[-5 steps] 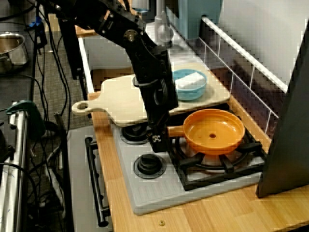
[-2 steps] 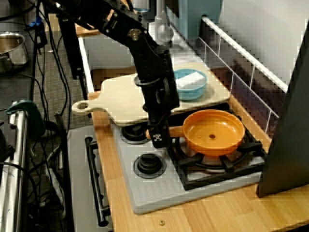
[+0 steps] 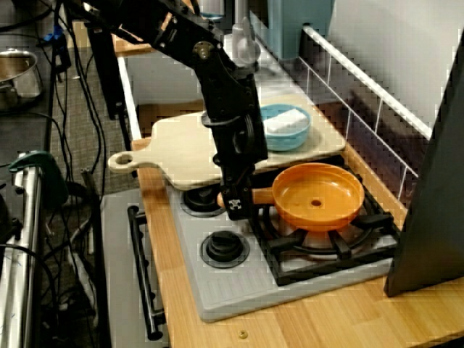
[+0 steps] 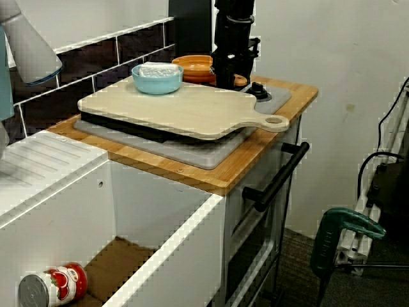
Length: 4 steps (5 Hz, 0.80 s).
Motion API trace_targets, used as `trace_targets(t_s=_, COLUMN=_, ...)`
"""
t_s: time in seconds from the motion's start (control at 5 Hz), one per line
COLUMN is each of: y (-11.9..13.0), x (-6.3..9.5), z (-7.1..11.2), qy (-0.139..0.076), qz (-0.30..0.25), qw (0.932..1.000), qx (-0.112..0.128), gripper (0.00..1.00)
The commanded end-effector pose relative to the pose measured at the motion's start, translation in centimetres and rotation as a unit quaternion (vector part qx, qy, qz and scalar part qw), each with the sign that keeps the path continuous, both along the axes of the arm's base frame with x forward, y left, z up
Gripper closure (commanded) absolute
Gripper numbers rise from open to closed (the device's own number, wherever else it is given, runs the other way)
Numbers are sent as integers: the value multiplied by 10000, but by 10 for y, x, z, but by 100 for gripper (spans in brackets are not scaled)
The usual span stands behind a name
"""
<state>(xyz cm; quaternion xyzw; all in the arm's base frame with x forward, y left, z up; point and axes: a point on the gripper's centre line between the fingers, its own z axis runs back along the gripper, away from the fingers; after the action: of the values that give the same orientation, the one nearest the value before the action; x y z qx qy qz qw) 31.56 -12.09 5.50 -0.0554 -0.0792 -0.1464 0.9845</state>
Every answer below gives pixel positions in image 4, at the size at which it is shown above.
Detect black angled side panel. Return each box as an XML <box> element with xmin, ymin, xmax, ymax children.
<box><xmin>168</xmin><ymin>0</ymin><xmax>213</xmax><ymax>57</ymax></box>

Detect dark tiled backsplash panel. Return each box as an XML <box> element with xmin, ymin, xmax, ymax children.
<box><xmin>9</xmin><ymin>17</ymin><xmax>176</xmax><ymax>145</ymax></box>

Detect grey toy stove plate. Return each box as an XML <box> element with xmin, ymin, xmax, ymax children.
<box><xmin>73</xmin><ymin>83</ymin><xmax>292</xmax><ymax>170</ymax></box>

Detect white toy sink unit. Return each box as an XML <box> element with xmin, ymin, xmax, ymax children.
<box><xmin>0</xmin><ymin>129</ymin><xmax>228</xmax><ymax>307</ymax></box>

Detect black oven door handle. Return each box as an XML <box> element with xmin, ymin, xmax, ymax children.
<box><xmin>242</xmin><ymin>141</ymin><xmax>311</xmax><ymax>213</ymax></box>

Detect light blue bowl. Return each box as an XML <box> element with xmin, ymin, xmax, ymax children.
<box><xmin>131</xmin><ymin>63</ymin><xmax>185</xmax><ymax>95</ymax></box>

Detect black burner grate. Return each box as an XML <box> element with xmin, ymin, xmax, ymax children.
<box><xmin>79</xmin><ymin>110</ymin><xmax>247</xmax><ymax>145</ymax></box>

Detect orange toy frying pan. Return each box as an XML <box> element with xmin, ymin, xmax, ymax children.
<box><xmin>171</xmin><ymin>54</ymin><xmax>247</xmax><ymax>87</ymax></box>

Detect grey oven door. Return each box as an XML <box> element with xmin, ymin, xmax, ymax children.
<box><xmin>223</xmin><ymin>127</ymin><xmax>303</xmax><ymax>307</ymax></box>

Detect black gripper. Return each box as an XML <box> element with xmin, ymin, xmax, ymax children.
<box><xmin>211</xmin><ymin>17</ymin><xmax>261</xmax><ymax>89</ymax></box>

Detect grey cone with blue rim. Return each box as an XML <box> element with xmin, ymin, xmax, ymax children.
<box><xmin>0</xmin><ymin>0</ymin><xmax>64</xmax><ymax>87</ymax></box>

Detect aluminium frame rail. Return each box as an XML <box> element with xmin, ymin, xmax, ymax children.
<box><xmin>338</xmin><ymin>86</ymin><xmax>409</xmax><ymax>278</ymax></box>

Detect green clamp tool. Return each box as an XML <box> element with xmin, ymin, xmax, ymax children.
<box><xmin>310</xmin><ymin>207</ymin><xmax>387</xmax><ymax>285</ymax></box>

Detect white sponge block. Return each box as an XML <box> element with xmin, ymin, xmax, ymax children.
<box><xmin>137</xmin><ymin>61</ymin><xmax>180</xmax><ymax>78</ymax></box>

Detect black stove knob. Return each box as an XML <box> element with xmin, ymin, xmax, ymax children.
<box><xmin>244</xmin><ymin>81</ymin><xmax>272</xmax><ymax>103</ymax></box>

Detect black cable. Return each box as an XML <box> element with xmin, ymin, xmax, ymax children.
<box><xmin>318</xmin><ymin>262</ymin><xmax>409</xmax><ymax>307</ymax></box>
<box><xmin>357</xmin><ymin>151</ymin><xmax>406</xmax><ymax>201</ymax></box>
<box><xmin>378</xmin><ymin>75</ymin><xmax>409</xmax><ymax>153</ymax></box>

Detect dark equipment box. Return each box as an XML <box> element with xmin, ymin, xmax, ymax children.
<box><xmin>367</xmin><ymin>161</ymin><xmax>409</xmax><ymax>237</ymax></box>

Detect red tomato can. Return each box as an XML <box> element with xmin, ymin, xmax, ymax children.
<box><xmin>17</xmin><ymin>262</ymin><xmax>89</xmax><ymax>307</ymax></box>

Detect wooden cutting board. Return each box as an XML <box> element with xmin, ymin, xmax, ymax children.
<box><xmin>77</xmin><ymin>75</ymin><xmax>291</xmax><ymax>141</ymax></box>

